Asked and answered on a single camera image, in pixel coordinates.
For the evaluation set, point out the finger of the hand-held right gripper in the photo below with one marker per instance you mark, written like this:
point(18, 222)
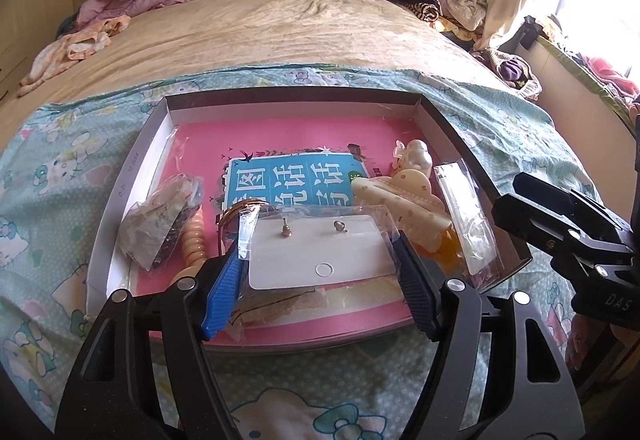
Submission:
point(575, 210)
point(542, 230)

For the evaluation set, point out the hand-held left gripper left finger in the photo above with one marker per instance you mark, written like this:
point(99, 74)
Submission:
point(225, 290)

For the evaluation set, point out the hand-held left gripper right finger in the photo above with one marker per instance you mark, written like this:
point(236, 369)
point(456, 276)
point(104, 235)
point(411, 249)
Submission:
point(415, 285)

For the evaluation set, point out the cream dotted hair claw clip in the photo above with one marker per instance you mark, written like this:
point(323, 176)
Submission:
point(395, 192)

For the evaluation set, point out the clear bag with grey contents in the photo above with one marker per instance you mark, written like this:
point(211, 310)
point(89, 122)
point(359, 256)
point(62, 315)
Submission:
point(150, 225)

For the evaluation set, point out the bagged white earring card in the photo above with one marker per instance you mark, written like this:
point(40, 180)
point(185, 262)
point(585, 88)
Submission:
point(320, 250)

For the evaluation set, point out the shallow grey cardboard box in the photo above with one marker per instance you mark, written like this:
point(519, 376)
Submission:
point(150, 150)

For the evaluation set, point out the long clear plastic bag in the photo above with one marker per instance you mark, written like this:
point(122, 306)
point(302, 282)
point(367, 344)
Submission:
point(465, 215)

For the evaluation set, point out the pink clothes on windowsill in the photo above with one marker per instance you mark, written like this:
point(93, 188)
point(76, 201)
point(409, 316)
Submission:
point(605, 75)

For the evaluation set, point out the pink book with blue label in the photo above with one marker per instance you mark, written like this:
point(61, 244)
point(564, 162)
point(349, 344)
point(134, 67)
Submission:
point(210, 140)

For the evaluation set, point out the basket of clothes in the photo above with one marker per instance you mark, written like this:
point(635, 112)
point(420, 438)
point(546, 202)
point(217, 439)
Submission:
point(510, 73)

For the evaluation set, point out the small black object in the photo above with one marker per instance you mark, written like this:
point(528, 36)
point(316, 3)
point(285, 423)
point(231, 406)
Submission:
point(530, 33)

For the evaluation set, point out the cartoon cat printed blanket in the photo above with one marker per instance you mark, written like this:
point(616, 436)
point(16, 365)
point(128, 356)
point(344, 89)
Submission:
point(75, 160)

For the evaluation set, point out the beige bed cover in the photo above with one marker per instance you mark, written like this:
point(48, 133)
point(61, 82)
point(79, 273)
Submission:
point(250, 30)

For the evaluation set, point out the peach patterned garment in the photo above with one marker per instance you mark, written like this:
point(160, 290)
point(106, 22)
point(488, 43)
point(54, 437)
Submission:
point(75, 45)

